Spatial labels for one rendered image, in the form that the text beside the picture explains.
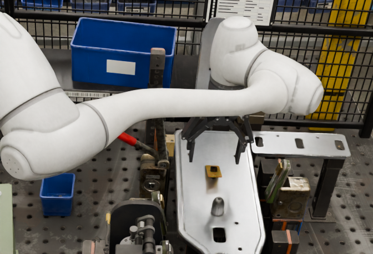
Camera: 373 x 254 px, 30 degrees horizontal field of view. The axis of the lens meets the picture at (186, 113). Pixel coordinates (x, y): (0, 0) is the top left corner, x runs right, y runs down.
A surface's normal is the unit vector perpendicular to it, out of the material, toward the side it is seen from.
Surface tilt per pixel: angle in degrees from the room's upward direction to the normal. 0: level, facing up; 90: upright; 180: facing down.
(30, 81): 46
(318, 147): 0
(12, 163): 90
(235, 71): 92
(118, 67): 90
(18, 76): 40
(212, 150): 0
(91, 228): 0
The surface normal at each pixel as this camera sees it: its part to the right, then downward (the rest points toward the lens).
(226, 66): -0.57, 0.47
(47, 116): 0.48, -0.22
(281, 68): 0.11, -0.74
